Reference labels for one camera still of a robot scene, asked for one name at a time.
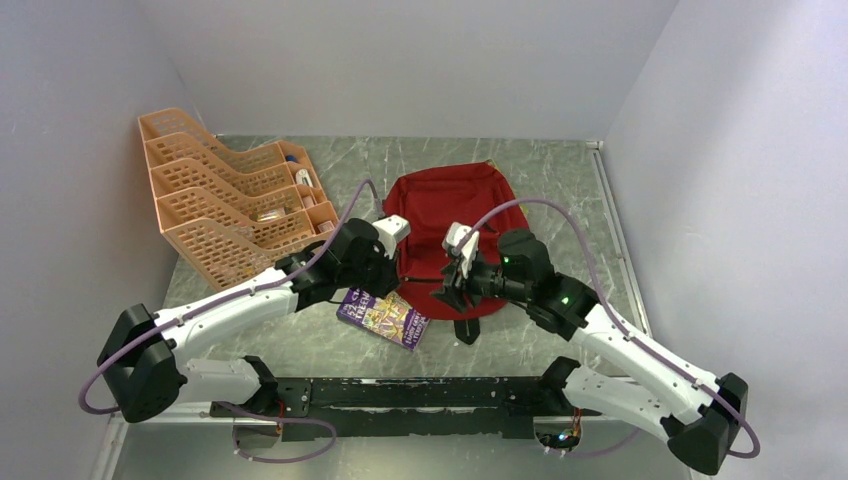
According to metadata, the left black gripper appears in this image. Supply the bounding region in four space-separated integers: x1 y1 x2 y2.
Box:
337 238 401 298

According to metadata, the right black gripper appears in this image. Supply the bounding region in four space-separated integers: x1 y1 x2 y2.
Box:
429 248 532 314

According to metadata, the red backpack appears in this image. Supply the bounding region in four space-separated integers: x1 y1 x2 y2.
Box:
383 162 515 345

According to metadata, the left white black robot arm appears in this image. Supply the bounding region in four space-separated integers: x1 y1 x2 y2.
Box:
97 215 410 423

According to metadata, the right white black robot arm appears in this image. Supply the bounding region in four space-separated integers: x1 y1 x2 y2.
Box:
432 223 749 475

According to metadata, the purple treehouse book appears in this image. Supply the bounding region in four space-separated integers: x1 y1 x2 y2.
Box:
336 289 430 351

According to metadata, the orange plastic file organizer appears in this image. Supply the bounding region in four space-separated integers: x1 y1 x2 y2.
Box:
138 108 338 291

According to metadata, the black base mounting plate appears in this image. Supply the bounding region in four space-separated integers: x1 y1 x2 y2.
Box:
238 376 576 442

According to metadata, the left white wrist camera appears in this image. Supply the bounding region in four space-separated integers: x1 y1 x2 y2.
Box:
372 215 411 259

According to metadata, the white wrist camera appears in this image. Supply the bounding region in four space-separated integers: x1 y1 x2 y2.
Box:
372 215 411 259
442 222 480 278

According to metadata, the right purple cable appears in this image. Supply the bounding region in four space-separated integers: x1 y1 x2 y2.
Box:
453 198 761 460

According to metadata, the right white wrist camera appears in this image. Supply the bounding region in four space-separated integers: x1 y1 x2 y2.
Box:
442 222 480 278

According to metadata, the aluminium frame rail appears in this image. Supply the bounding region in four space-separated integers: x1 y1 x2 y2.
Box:
92 377 710 480

